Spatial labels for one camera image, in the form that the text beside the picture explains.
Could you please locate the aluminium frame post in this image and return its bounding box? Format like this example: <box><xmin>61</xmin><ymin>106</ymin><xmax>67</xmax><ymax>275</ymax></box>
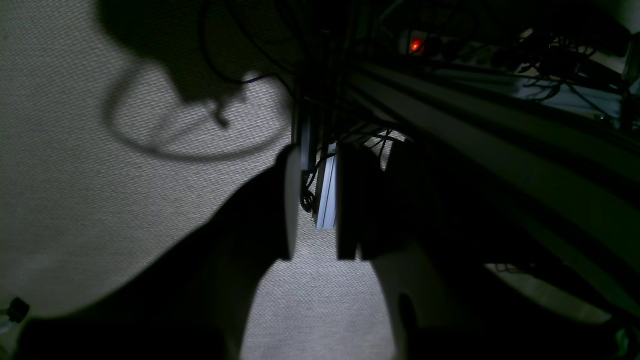
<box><xmin>314</xmin><ymin>142</ymin><xmax>338</xmax><ymax>229</ymax></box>

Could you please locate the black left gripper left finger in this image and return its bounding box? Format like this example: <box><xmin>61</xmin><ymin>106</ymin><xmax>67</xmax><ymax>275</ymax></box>
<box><xmin>14</xmin><ymin>144</ymin><xmax>302</xmax><ymax>360</ymax></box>

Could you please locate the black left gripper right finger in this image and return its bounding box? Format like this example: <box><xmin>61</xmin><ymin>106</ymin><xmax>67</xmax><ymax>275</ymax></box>
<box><xmin>336</xmin><ymin>141</ymin><xmax>639</xmax><ymax>360</ymax></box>

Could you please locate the black hanging cable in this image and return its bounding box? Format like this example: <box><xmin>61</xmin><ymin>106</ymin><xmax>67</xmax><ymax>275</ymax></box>
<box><xmin>199</xmin><ymin>0</ymin><xmax>296</xmax><ymax>101</ymax></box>

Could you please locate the power strip with red light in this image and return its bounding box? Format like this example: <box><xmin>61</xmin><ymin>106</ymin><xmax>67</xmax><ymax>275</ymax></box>
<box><xmin>397</xmin><ymin>29</ymin><xmax>438</xmax><ymax>56</ymax></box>

